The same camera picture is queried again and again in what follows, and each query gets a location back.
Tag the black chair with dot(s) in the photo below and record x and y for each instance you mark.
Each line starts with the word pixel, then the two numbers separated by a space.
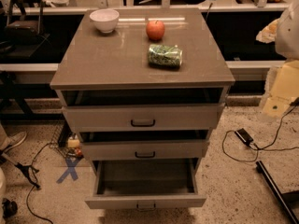
pixel 23 36

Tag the green crushed can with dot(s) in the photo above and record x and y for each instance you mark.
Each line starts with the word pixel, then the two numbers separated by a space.
pixel 163 55

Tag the grey shoe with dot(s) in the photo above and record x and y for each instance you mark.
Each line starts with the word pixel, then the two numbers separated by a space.
pixel 12 141

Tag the drawer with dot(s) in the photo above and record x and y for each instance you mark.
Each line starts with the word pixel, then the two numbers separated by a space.
pixel 107 146
pixel 120 118
pixel 145 185

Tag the red apple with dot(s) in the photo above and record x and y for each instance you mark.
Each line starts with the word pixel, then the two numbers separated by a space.
pixel 155 30

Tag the black tripod stand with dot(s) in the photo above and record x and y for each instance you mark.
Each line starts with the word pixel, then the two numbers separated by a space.
pixel 29 171

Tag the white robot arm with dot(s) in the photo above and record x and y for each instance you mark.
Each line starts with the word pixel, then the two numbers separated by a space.
pixel 285 33

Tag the black power adapter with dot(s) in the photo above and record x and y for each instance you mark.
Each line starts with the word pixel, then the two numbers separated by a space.
pixel 244 136

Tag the blue tape cross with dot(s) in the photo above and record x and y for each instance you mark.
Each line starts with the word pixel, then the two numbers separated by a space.
pixel 71 164

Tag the black caster wheel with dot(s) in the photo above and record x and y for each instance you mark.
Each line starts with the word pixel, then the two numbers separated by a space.
pixel 10 208

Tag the black metal bar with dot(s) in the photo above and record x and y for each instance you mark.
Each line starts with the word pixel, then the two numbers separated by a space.
pixel 287 200

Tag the grey drawer cabinet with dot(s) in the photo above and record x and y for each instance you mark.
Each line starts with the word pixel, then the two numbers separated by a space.
pixel 103 70

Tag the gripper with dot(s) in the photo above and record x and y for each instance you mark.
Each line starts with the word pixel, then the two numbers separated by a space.
pixel 288 34

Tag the small yellow bottle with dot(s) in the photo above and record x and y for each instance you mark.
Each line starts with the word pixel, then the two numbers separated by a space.
pixel 73 142

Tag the white bowl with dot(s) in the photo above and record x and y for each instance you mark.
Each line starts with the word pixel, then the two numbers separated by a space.
pixel 105 20

